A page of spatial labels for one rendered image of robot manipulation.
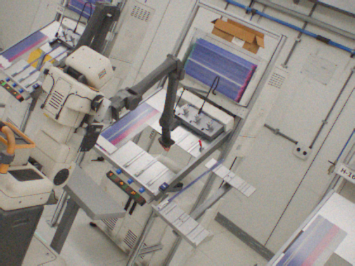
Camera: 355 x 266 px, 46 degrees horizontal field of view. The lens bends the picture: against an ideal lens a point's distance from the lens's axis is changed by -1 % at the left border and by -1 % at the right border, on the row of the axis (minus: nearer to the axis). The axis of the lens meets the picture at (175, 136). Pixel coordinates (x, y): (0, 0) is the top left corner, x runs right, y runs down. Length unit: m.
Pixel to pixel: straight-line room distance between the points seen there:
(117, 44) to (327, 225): 2.35
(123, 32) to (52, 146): 1.84
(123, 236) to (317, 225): 1.41
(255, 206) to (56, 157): 2.63
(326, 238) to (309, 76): 2.15
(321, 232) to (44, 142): 1.54
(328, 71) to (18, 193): 3.11
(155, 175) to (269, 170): 1.88
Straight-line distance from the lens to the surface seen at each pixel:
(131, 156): 2.79
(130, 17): 3.83
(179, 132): 2.89
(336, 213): 2.55
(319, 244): 2.42
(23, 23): 7.33
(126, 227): 3.16
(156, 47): 5.22
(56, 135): 2.20
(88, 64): 2.13
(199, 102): 2.96
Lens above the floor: 1.69
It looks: 14 degrees down
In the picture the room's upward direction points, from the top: 25 degrees clockwise
